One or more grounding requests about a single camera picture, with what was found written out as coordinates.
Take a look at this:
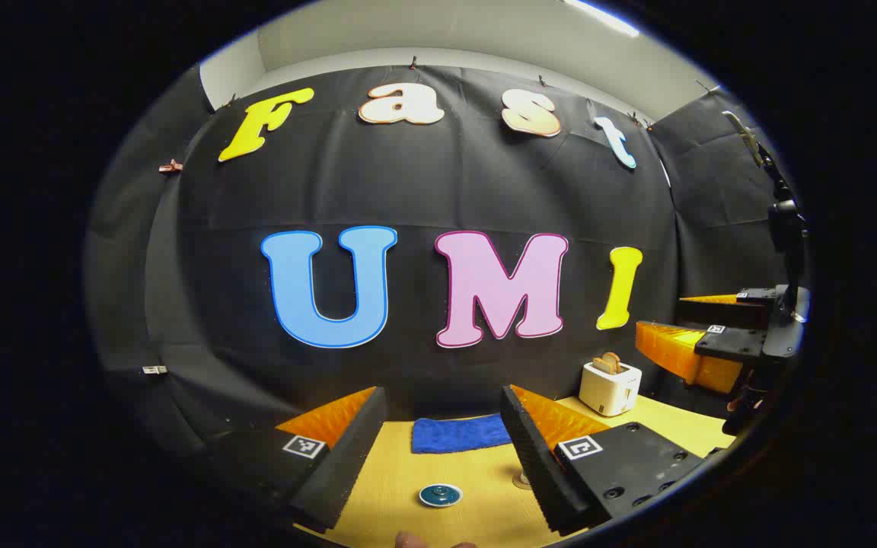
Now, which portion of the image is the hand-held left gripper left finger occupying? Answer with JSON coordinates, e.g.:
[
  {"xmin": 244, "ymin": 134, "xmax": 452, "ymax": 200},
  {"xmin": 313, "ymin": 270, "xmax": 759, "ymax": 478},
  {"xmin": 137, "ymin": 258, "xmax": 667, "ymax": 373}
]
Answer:
[{"xmin": 206, "ymin": 386, "xmax": 388, "ymax": 533}]

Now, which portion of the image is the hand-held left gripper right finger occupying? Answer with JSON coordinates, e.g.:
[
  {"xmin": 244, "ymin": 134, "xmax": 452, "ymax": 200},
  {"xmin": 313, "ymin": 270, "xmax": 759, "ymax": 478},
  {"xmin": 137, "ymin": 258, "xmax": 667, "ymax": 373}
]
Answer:
[{"xmin": 499, "ymin": 384, "xmax": 707, "ymax": 534}]

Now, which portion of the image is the white toaster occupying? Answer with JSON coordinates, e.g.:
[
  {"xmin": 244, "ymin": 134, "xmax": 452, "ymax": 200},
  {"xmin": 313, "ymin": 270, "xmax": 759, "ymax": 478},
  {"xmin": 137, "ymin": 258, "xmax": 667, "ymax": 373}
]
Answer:
[{"xmin": 579, "ymin": 361, "xmax": 643, "ymax": 417}]

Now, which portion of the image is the blue towel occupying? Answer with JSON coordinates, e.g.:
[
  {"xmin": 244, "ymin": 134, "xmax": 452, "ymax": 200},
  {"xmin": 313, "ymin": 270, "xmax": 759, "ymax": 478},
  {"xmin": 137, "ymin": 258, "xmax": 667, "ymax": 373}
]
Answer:
[{"xmin": 410, "ymin": 415, "xmax": 513, "ymax": 455}]

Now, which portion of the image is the black backdrop cloth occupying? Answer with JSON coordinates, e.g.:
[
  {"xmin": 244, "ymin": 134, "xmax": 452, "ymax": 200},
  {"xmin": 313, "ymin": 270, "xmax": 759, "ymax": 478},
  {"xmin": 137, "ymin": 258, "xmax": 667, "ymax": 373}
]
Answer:
[{"xmin": 88, "ymin": 65, "xmax": 797, "ymax": 457}]

